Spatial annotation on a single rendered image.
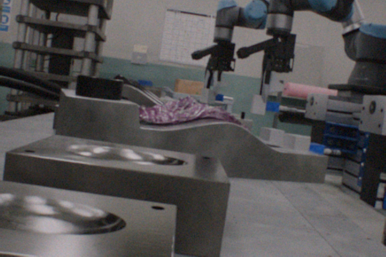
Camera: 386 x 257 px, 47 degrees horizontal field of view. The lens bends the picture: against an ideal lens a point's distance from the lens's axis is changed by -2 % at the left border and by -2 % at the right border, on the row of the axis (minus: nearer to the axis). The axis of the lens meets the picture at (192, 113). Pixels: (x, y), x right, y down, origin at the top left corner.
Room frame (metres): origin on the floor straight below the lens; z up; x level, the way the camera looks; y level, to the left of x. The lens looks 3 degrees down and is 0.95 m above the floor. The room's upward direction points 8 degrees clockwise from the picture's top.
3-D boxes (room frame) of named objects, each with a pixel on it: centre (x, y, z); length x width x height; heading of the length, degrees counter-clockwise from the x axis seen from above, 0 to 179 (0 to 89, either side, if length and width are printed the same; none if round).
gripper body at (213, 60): (1.76, -0.08, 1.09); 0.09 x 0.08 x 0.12; 120
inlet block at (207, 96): (1.76, -0.09, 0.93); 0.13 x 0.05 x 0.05; 120
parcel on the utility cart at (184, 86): (7.26, 0.12, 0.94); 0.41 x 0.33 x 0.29; 104
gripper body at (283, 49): (1.33, -0.22, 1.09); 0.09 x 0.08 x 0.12; 89
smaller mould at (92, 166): (0.47, 0.06, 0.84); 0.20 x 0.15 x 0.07; 91
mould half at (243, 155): (0.91, 0.01, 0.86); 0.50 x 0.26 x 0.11; 109
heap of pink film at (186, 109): (0.92, 0.00, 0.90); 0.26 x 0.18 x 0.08; 109
